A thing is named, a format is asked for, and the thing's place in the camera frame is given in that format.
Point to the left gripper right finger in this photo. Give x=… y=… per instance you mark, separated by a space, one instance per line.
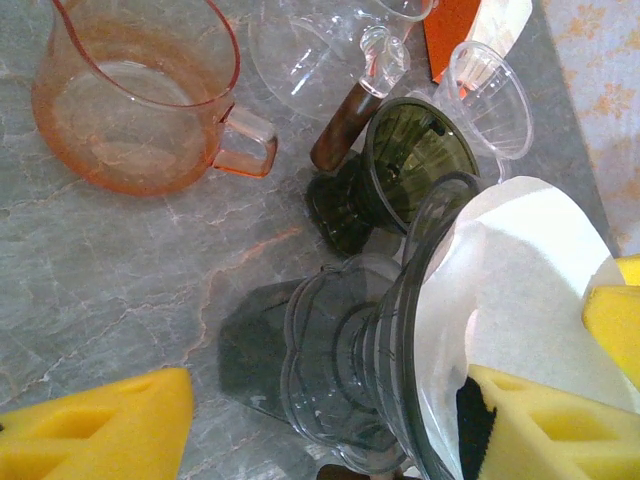
x=550 y=440

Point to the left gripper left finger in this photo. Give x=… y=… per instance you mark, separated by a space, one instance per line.
x=75 y=440

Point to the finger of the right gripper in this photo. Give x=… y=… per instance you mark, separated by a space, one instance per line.
x=617 y=330
x=630 y=270

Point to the white paper coffee filter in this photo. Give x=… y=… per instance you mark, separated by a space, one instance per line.
x=525 y=280

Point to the clear plastic coffee dripper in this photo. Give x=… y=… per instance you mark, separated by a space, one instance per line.
x=495 y=125

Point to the grey plastic coffee dripper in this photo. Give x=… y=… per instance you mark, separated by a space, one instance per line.
x=350 y=360

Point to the green plastic coffee dripper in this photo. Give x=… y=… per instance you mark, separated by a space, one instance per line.
x=400 y=150

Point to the orange white filter bag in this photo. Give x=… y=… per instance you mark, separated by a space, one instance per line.
x=450 y=35

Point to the orange glass coffee server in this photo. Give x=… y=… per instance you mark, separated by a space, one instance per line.
x=65 y=125

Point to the orange patterned white curtain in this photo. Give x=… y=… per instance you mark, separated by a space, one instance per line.
x=600 y=75

